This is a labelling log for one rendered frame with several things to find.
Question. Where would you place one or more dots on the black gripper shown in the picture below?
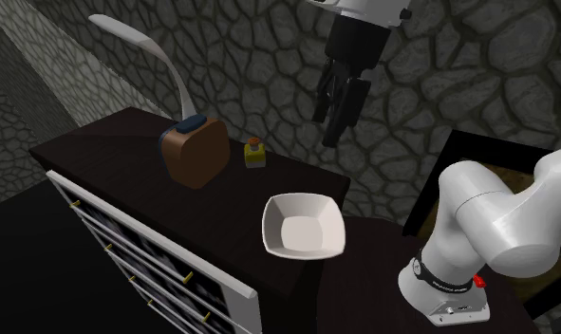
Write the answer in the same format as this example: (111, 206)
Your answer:
(354, 44)

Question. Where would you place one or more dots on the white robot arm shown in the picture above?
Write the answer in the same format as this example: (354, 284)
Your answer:
(488, 217)

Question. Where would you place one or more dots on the small yellow bottle orange cork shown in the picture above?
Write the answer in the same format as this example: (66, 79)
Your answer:
(255, 155)

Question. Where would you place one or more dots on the white square bowl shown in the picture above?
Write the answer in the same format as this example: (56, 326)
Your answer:
(303, 229)

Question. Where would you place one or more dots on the brown rounded box blue top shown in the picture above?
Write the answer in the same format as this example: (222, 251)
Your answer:
(199, 155)

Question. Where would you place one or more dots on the black-edged brown table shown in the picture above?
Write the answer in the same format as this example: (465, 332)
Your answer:
(488, 147)

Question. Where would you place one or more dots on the white desk lamp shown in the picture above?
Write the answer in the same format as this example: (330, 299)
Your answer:
(157, 46)

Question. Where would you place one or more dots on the dark robot stand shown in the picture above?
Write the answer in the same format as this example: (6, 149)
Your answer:
(368, 287)

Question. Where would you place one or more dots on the dark dresser with white drawers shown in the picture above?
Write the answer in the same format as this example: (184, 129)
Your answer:
(136, 185)

